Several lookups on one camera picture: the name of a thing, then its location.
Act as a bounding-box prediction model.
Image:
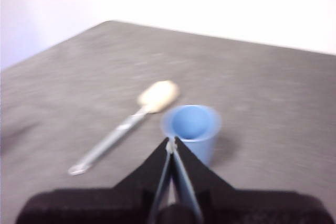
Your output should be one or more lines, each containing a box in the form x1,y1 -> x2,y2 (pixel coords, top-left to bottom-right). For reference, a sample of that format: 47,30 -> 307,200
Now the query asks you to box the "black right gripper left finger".
112,136 -> 173,224

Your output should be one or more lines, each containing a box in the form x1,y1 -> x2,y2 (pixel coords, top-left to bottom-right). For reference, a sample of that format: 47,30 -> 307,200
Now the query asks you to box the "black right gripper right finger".
173,136 -> 236,224

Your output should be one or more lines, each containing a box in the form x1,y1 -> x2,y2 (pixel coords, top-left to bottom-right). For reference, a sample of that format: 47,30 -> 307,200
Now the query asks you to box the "blue ribbed plastic cup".
160,104 -> 224,167

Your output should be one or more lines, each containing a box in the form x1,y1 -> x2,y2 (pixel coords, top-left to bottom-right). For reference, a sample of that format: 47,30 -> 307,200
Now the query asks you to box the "grey-handled sponge cup brush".
67,80 -> 181,177

